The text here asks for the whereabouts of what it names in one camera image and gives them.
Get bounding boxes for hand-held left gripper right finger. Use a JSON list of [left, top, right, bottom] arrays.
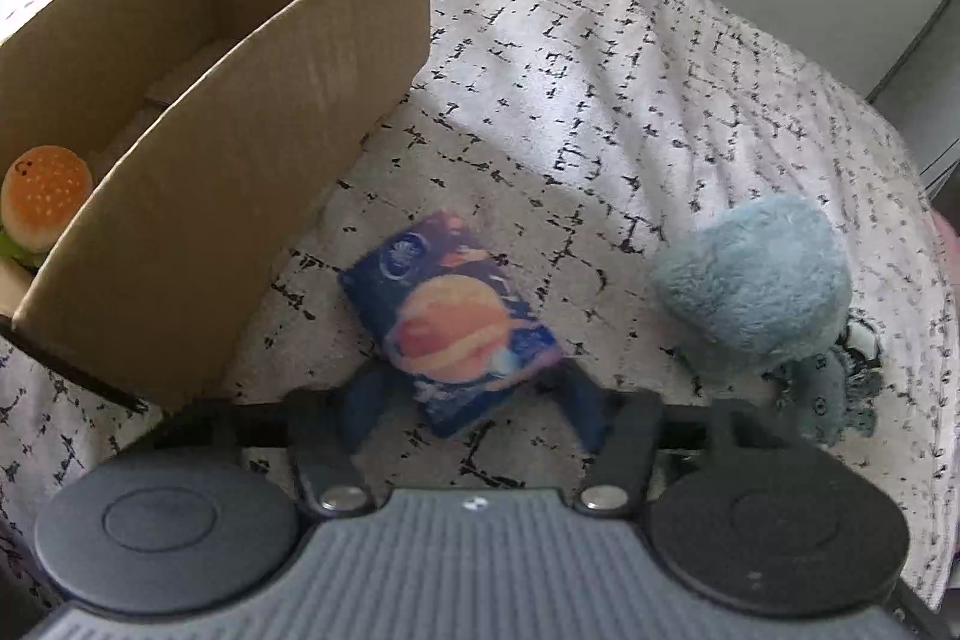
[[553, 359, 758, 521]]

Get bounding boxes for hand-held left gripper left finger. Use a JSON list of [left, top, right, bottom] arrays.
[[161, 364, 410, 519]]

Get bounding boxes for blue planet print tissue packet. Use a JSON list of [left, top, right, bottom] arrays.
[[337, 209, 565, 440]]

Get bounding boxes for blue fluffy plush toy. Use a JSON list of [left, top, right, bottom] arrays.
[[649, 194, 880, 447]]

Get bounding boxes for brown cardboard box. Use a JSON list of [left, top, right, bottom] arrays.
[[0, 0, 432, 414]]

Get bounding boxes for white black patterned blanket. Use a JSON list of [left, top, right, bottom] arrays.
[[0, 0, 960, 611]]

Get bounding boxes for burger plush toy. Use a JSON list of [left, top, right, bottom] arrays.
[[0, 146, 95, 272]]

